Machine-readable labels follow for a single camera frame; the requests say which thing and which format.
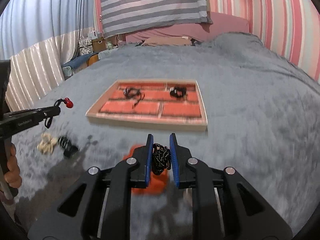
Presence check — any grey striped pillow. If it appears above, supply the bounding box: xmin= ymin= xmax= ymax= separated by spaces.
xmin=101 ymin=0 xmax=211 ymax=37

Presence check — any cream pleated curtain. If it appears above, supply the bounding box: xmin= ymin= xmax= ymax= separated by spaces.
xmin=5 ymin=27 xmax=94 ymax=111

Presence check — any black tie with red cherries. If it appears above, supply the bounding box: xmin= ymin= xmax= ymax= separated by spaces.
xmin=44 ymin=98 xmax=74 ymax=129

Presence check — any brick-pattern jewelry tray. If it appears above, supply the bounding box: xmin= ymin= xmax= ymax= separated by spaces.
xmin=86 ymin=79 xmax=208 ymax=132

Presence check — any beige folded cloth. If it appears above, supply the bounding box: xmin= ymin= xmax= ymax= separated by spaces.
xmin=142 ymin=36 xmax=192 ymax=47

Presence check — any brown cardboard storage box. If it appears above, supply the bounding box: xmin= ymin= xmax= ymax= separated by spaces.
xmin=92 ymin=37 xmax=106 ymax=53

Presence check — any black beaded scrunchie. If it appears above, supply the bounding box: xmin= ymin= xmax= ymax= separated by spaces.
xmin=169 ymin=86 xmax=187 ymax=99

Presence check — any orange fabric scrunchie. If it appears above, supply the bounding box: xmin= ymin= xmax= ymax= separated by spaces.
xmin=132 ymin=143 xmax=171 ymax=196

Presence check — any pink bed headboard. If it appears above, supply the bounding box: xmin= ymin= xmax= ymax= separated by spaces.
xmin=125 ymin=12 xmax=250 ymax=43

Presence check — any black braided hair tie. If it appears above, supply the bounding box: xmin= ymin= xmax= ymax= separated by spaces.
xmin=151 ymin=143 xmax=172 ymax=176

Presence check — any person's left hand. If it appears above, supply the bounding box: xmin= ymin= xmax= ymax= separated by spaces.
xmin=4 ymin=144 xmax=22 ymax=189

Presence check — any blue cushioned bedside bench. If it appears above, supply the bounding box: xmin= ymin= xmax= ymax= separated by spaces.
xmin=61 ymin=53 xmax=99 ymax=80

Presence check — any black leather braided bracelet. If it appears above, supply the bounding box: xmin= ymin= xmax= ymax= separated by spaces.
xmin=122 ymin=87 xmax=146 ymax=108

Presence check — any grey plush bed blanket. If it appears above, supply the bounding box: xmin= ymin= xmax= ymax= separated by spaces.
xmin=12 ymin=33 xmax=319 ymax=233

